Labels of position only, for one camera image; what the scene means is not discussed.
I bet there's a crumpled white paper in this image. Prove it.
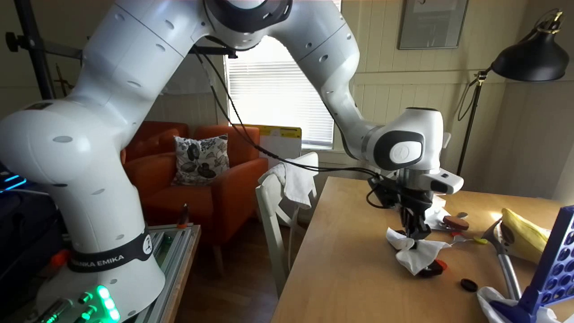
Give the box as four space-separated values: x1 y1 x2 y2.
423 199 452 232

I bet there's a white paper towel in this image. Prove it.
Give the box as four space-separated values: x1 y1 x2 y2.
383 226 455 278

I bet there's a patterned white cushion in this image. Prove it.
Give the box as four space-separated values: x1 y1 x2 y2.
170 135 231 189

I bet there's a black floor lamp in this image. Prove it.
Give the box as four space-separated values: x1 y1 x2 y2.
453 9 572 178

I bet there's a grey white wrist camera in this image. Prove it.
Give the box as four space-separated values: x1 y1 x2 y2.
410 169 466 196

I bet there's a black tripod pole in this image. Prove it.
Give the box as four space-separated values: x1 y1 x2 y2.
3 0 84 101

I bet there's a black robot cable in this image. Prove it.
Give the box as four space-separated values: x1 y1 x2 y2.
190 36 401 210

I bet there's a robot base platform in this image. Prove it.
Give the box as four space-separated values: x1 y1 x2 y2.
32 223 202 323

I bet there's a framed wall picture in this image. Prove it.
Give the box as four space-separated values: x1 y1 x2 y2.
396 0 471 52

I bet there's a black game disc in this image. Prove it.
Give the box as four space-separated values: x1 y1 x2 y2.
457 277 480 294

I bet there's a red brown marker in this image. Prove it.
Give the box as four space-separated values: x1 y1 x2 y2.
441 214 471 233

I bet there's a white cloth on chair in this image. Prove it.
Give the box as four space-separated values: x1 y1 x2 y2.
276 156 321 210

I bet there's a yellow white box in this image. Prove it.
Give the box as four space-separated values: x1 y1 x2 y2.
256 124 304 169

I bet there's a yellow banana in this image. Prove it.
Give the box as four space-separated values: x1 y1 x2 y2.
500 207 550 266

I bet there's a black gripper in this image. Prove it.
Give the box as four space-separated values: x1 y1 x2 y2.
396 185 434 241

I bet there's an orange armchair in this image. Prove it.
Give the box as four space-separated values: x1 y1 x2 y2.
118 120 270 248

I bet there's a white wooden chair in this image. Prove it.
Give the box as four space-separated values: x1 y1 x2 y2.
254 151 322 298

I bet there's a blue connect four grid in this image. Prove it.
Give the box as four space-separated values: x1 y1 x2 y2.
489 203 574 323

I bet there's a dark equipment stack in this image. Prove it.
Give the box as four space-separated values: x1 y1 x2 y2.
0 160 68 303

